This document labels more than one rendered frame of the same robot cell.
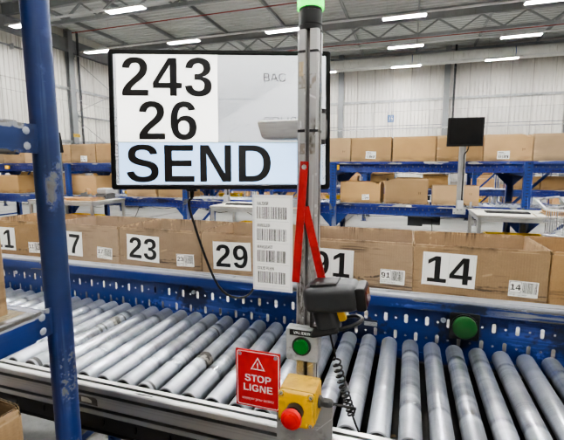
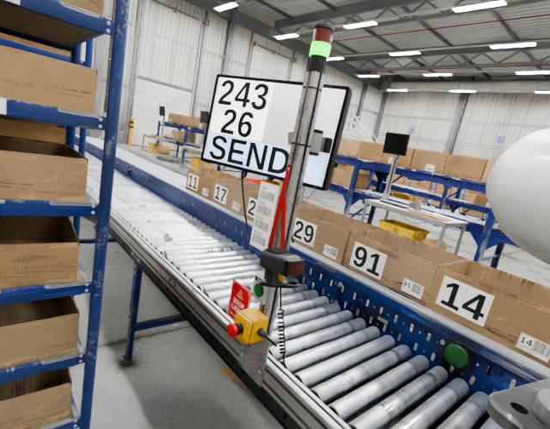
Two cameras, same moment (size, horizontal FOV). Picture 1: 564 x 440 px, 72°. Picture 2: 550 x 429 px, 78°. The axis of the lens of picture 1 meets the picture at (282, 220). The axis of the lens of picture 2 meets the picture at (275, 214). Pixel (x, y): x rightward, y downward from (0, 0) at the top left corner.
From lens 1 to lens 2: 49 cm
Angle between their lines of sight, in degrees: 29
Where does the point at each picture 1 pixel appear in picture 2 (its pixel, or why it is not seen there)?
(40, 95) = (110, 104)
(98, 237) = (235, 194)
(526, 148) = not seen: outside the picture
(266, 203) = (266, 189)
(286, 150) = not seen: hidden behind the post
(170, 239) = not seen: hidden behind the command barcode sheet
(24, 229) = (203, 179)
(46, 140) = (109, 125)
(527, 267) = (545, 327)
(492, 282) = (503, 328)
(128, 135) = (215, 128)
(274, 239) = (265, 214)
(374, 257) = (401, 266)
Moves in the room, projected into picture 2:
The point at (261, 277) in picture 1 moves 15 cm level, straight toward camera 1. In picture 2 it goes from (254, 237) to (224, 246)
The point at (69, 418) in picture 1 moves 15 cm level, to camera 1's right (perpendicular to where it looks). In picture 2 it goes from (98, 258) to (137, 280)
